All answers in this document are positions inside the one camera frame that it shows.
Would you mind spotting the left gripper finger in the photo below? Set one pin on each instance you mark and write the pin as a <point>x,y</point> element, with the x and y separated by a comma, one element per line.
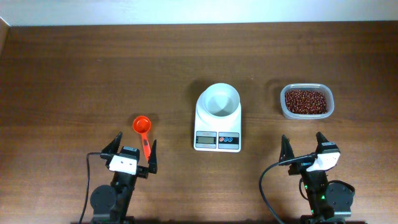
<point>153,158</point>
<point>113,146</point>

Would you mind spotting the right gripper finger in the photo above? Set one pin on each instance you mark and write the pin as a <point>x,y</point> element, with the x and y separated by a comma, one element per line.
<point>320,140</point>
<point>286,152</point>

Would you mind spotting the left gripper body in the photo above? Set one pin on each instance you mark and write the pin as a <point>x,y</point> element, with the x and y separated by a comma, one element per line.
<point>140,171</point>

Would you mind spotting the orange plastic measuring scoop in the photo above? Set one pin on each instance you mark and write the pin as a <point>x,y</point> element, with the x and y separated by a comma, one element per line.
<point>142,125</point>

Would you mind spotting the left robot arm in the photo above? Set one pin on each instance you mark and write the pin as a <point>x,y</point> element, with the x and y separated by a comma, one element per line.
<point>110,203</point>

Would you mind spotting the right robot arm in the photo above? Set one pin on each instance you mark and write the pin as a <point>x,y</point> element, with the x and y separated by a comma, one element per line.
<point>330,200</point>

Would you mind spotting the white digital kitchen scale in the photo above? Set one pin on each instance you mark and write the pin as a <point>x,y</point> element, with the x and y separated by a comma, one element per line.
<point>217,125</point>

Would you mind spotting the red adzuki beans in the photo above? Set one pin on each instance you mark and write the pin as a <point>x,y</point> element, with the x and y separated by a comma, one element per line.
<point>305,102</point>

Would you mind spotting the clear plastic food container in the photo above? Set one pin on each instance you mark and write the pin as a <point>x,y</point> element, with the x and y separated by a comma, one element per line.
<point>311,87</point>

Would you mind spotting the white round bowl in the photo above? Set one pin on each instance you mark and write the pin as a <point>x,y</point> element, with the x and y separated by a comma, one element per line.
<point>221,99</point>

